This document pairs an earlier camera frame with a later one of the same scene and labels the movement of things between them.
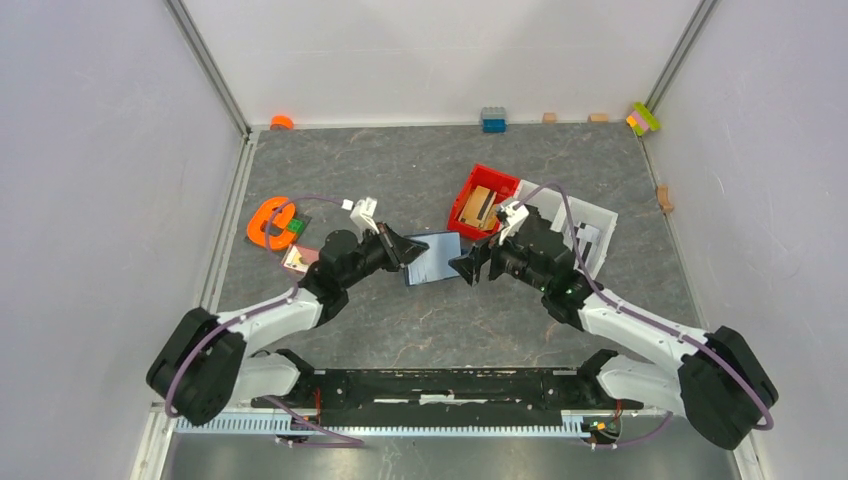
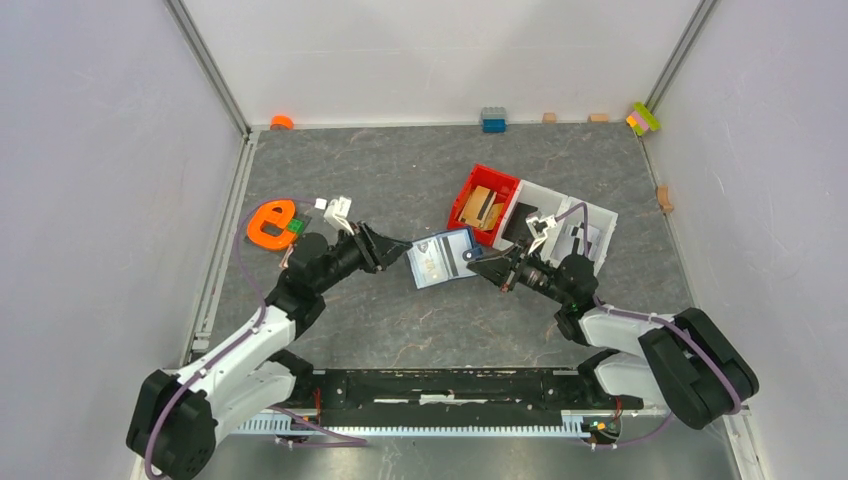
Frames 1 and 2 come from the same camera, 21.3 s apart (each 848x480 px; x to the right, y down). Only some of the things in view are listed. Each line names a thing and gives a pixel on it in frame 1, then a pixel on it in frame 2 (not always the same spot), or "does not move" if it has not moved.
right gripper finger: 469,265 -> 498,269
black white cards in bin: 587,237 does not move
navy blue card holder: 433,264 does not move
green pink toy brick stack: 642,119 does not move
